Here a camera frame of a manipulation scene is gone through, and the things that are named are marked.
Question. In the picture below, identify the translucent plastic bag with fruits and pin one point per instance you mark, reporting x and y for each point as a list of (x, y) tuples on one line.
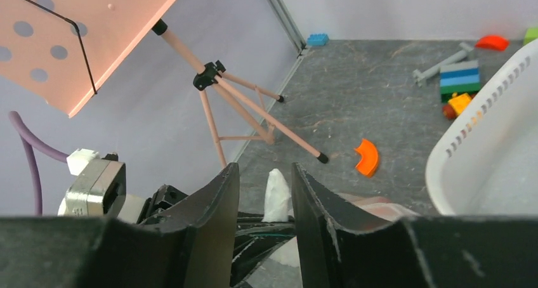
[(281, 202)]

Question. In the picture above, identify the aluminium frame post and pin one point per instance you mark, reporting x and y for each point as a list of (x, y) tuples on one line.
[(288, 24)]

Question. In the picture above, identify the small green block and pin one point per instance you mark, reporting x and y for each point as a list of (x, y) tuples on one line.
[(531, 34)]

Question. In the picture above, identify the grey toy wrench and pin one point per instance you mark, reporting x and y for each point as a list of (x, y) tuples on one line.
[(466, 52)]

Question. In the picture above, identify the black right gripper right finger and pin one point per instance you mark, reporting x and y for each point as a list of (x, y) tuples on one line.
[(476, 251)]

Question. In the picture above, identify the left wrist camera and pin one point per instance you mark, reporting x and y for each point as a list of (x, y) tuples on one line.
[(100, 188)]

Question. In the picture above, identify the orange curved block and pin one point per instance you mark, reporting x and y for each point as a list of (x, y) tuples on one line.
[(369, 158)]

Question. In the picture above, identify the white plastic basin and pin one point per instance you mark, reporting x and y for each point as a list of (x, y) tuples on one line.
[(486, 161)]

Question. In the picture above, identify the stacked coloured brick pile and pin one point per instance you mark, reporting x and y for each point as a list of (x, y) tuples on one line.
[(459, 83)]

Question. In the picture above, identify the blue lego brick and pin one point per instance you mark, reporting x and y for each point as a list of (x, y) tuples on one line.
[(320, 39)]

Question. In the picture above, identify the red curved block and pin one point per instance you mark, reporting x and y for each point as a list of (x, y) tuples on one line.
[(492, 42)]

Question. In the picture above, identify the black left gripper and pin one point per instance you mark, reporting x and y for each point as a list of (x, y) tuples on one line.
[(255, 240)]

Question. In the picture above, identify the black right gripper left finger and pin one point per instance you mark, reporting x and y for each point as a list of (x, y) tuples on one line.
[(188, 245)]

